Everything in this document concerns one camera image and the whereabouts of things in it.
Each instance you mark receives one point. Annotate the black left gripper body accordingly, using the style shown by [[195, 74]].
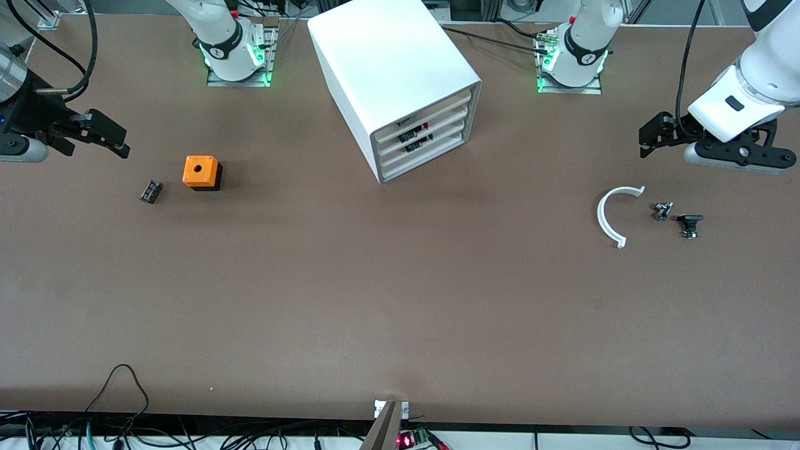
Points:
[[677, 129]]

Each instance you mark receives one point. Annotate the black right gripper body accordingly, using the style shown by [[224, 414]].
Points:
[[32, 114]]

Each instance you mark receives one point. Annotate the green push button switch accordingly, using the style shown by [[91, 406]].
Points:
[[419, 145]]

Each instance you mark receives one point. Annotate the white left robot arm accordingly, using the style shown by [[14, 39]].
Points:
[[750, 87]]

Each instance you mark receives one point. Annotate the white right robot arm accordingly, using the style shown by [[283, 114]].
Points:
[[219, 25]]

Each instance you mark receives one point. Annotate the orange black button box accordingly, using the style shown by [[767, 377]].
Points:
[[199, 169]]

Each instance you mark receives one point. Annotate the red mushroom push button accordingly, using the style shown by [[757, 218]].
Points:
[[414, 132]]

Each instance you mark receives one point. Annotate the white drawer cabinet housing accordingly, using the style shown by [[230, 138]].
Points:
[[387, 62]]

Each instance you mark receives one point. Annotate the small black terminal block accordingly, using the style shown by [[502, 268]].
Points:
[[150, 191]]

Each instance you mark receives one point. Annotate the small grey metal fitting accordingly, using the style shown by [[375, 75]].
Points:
[[662, 210]]

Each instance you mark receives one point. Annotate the small black clamp part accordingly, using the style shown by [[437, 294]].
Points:
[[690, 220]]

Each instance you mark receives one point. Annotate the white curved plastic arc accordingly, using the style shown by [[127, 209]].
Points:
[[600, 215]]

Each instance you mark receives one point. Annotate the circuit board with red light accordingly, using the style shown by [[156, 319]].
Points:
[[415, 436]]

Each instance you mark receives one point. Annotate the aluminium corner bracket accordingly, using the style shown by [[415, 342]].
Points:
[[49, 22]]

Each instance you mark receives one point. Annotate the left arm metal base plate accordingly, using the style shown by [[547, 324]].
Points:
[[569, 90]]

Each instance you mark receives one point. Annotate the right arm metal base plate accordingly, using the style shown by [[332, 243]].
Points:
[[270, 56]]

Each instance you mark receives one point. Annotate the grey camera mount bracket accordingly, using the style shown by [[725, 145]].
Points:
[[387, 431]]

